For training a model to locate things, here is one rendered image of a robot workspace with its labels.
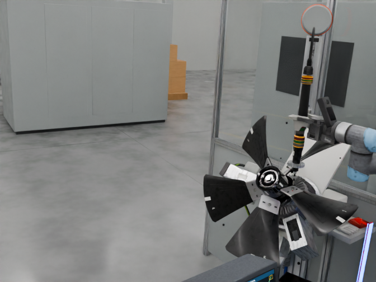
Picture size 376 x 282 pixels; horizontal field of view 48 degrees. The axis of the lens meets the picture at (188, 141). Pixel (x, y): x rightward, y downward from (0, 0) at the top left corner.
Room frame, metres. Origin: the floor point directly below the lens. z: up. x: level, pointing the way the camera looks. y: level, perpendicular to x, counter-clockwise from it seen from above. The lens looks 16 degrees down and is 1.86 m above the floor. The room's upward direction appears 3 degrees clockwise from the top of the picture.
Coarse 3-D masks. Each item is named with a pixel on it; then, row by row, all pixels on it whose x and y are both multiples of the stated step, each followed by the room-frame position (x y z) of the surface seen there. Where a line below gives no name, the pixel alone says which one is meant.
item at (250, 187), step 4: (252, 180) 1.77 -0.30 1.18; (248, 184) 1.78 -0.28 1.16; (248, 188) 1.78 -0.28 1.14; (252, 188) 1.77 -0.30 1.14; (256, 188) 1.77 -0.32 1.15; (252, 192) 1.77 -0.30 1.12; (256, 192) 1.77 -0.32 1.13; (260, 192) 1.76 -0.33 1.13; (252, 196) 1.77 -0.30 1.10; (256, 196) 1.77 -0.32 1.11; (260, 196) 1.76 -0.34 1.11
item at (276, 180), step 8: (264, 168) 1.75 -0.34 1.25; (272, 168) 1.72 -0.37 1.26; (256, 176) 1.74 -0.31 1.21; (264, 176) 1.72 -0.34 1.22; (272, 176) 1.70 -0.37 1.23; (280, 176) 1.67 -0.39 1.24; (288, 176) 1.78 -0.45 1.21; (256, 184) 1.71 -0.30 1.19; (264, 184) 1.69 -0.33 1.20; (272, 184) 1.67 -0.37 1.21; (288, 184) 1.74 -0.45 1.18; (264, 192) 1.69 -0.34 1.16; (272, 192) 1.67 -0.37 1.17; (280, 200) 1.71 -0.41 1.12; (288, 200) 1.70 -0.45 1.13
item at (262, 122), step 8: (264, 120) 1.96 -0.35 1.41; (256, 128) 1.99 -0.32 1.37; (264, 128) 1.92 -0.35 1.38; (248, 136) 2.03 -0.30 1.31; (256, 136) 1.96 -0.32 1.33; (264, 136) 1.90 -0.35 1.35; (248, 144) 2.01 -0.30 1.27; (256, 144) 1.94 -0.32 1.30; (264, 144) 1.87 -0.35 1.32; (248, 152) 2.00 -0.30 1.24; (256, 152) 1.93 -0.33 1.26; (264, 152) 1.85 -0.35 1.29; (256, 160) 1.92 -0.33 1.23; (264, 160) 1.84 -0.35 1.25
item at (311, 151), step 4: (316, 144) 1.78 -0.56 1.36; (320, 144) 1.74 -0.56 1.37; (324, 144) 1.71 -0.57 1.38; (328, 144) 1.69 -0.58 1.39; (332, 144) 1.67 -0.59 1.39; (336, 144) 1.66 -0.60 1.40; (312, 148) 1.76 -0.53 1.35; (316, 148) 1.72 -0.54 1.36; (320, 148) 1.70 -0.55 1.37; (324, 148) 1.68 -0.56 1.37; (308, 152) 1.74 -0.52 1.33; (312, 152) 1.71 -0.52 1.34; (316, 152) 1.68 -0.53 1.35; (304, 156) 1.72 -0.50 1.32; (308, 156) 1.69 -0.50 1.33; (300, 160) 1.71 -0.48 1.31
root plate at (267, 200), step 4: (264, 196) 1.69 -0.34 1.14; (268, 196) 1.69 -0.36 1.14; (260, 200) 1.68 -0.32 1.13; (264, 200) 1.68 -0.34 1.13; (268, 200) 1.68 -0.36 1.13; (272, 200) 1.69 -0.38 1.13; (276, 200) 1.69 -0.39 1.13; (260, 204) 1.67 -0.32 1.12; (264, 204) 1.67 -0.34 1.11; (272, 204) 1.68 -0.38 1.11; (276, 204) 1.68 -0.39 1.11; (264, 208) 1.66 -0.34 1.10; (268, 208) 1.66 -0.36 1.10; (272, 208) 1.67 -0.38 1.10; (276, 208) 1.67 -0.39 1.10; (272, 212) 1.66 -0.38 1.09; (276, 212) 1.66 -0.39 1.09
